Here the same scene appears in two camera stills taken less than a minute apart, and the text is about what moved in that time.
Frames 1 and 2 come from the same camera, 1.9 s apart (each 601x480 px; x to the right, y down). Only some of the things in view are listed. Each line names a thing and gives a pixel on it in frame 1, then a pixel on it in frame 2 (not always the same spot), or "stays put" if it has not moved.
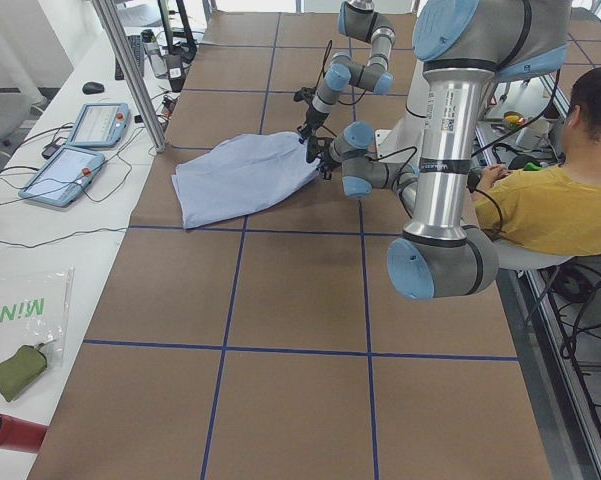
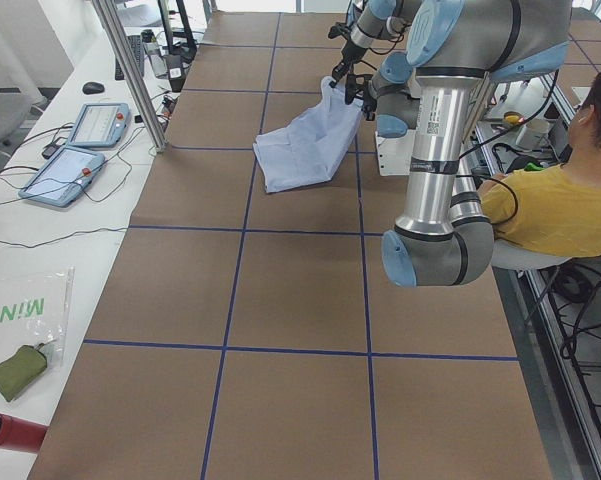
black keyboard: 137,49 stays put
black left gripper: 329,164 → 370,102
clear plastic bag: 21,308 stays put
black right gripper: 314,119 → 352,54
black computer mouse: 92,88 stays put
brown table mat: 278,347 stays put
